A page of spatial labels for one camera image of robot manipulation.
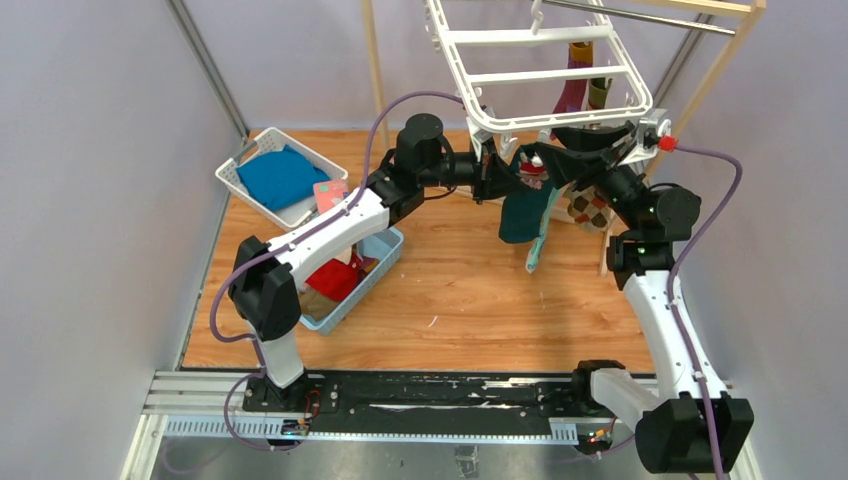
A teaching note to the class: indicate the light blue plastic basket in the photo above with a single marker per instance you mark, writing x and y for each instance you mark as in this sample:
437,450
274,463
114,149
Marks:
386,246

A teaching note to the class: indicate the pink patterned sock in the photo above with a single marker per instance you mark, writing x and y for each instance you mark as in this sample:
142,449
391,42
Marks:
328,194

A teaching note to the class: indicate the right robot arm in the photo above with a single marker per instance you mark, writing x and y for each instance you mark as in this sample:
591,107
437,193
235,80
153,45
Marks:
690,424

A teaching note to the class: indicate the beige sock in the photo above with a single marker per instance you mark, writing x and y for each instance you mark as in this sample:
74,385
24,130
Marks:
336,280

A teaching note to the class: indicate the dark green sock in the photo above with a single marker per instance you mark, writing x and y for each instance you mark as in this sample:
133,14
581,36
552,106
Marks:
522,210

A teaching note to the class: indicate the purple striped sock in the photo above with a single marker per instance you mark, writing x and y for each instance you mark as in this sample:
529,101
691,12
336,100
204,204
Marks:
367,265

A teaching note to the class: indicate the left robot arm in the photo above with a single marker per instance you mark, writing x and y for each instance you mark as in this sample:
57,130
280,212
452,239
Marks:
265,283

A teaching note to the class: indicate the wooden drying rack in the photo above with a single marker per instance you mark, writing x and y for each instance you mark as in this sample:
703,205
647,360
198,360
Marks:
748,16

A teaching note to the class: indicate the argyle patterned sock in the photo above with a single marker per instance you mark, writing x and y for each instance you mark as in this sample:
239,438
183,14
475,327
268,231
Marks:
589,211

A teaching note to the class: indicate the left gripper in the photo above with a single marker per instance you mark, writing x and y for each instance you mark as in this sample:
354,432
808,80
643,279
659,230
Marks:
493,179

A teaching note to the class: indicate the olive striped sock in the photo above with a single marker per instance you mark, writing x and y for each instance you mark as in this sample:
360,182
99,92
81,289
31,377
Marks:
597,92

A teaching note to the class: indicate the white plastic basket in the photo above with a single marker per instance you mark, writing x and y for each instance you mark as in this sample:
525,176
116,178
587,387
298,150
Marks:
273,139

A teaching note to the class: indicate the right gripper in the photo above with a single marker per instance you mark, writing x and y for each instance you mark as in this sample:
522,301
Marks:
578,160

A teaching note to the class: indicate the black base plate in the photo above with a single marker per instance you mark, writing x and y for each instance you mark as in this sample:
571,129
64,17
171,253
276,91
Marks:
434,405

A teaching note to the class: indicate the teal and white sock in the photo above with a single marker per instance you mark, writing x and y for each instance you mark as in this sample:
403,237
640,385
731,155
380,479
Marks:
535,251

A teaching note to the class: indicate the white clip sock hanger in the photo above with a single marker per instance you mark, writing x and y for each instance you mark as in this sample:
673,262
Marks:
482,123

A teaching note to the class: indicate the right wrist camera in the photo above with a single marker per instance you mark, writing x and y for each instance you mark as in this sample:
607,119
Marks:
650,129

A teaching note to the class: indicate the blue cloth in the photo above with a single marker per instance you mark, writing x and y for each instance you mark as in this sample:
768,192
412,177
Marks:
279,179

